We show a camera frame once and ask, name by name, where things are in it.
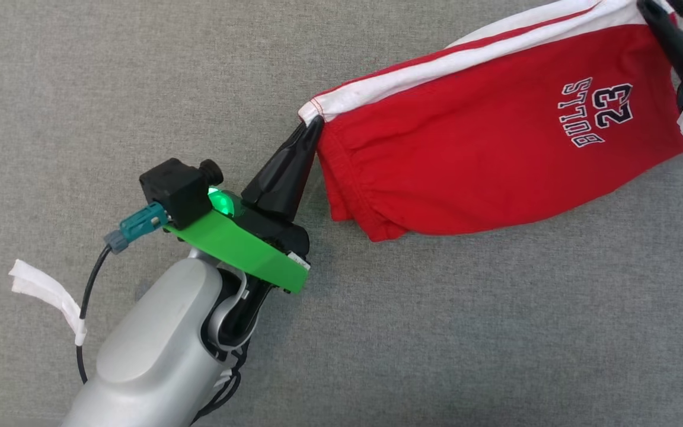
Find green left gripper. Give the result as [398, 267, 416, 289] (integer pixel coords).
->
[164, 116, 324, 294]

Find red white basketball shorts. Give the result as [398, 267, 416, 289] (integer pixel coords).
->
[298, 0, 683, 243]

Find grey fabric sofa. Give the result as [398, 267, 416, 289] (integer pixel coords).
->
[0, 0, 683, 427]

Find white tape tag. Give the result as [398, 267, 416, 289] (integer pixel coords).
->
[8, 259, 88, 348]

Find left camera cable teal plug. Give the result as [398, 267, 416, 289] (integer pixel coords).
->
[76, 202, 170, 385]

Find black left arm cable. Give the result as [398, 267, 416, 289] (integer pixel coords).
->
[190, 341, 250, 425]

